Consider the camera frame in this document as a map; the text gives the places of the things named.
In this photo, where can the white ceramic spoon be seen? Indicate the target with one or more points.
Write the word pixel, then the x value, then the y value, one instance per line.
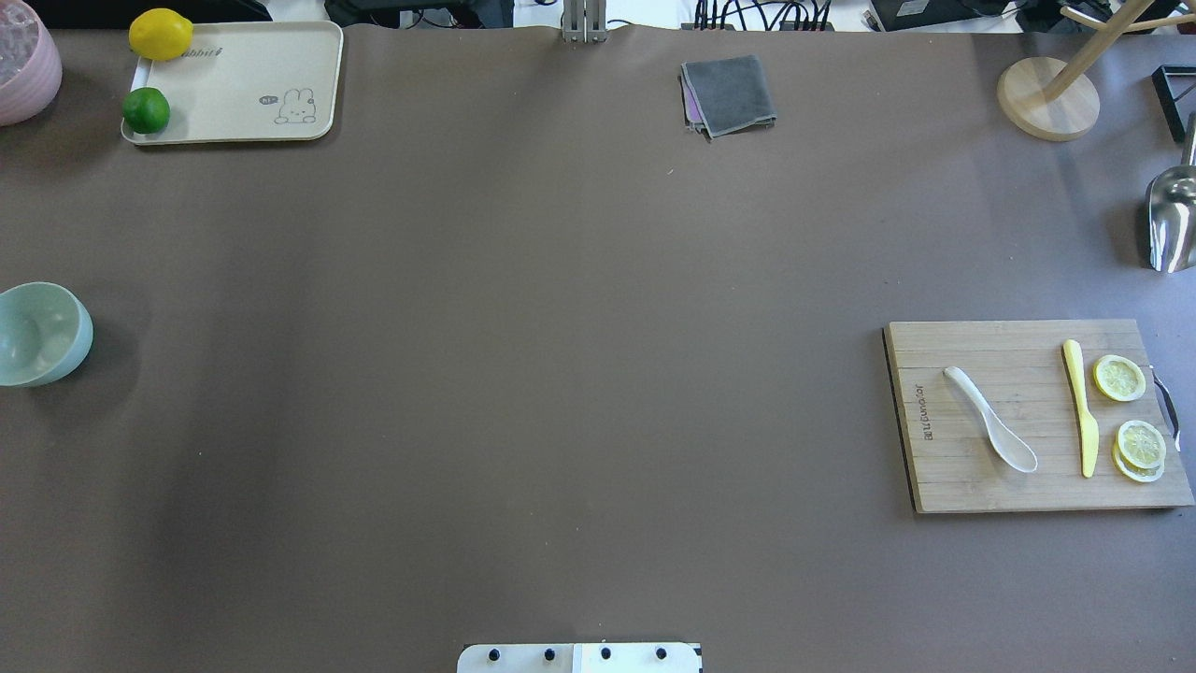
pixel 1012 449

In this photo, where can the light green bowl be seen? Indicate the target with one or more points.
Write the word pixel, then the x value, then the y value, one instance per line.
pixel 45 334

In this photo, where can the pink ribbed bowl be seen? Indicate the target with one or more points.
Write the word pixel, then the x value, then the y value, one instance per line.
pixel 31 69

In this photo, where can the grey folded cloth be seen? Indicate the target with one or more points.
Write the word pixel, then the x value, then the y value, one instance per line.
pixel 726 96

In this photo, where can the bamboo cutting board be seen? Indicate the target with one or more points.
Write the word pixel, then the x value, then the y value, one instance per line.
pixel 1019 367

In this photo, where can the cream rabbit tray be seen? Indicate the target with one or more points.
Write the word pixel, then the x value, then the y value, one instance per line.
pixel 247 81

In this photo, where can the yellow plastic knife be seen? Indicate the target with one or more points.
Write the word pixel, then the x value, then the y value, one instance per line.
pixel 1089 433

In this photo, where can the green lime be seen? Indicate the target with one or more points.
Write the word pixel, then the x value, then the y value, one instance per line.
pixel 146 110

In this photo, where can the wooden stand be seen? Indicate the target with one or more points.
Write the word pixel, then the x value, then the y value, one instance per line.
pixel 1053 100

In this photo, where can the upper lemon slice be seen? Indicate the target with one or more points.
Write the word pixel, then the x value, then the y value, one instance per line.
pixel 1118 378

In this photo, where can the lemon slice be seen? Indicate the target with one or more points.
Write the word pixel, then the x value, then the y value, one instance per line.
pixel 1118 378
pixel 1140 445
pixel 1143 475

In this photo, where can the yellow lemon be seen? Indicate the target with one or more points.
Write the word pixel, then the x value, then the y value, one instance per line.
pixel 160 34

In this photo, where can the top lower lemon slice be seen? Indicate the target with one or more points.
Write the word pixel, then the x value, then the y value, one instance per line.
pixel 1140 445

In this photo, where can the bottom lower lemon slice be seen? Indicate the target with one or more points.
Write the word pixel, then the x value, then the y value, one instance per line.
pixel 1143 475

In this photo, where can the metal scoop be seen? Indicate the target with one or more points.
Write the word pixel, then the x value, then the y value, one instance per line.
pixel 1171 211

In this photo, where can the grey metal bracket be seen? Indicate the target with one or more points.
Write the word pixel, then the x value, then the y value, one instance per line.
pixel 584 21

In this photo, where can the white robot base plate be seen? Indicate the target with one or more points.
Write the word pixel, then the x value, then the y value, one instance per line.
pixel 636 656

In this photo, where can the black frame object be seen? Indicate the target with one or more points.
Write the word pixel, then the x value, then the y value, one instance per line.
pixel 1174 84

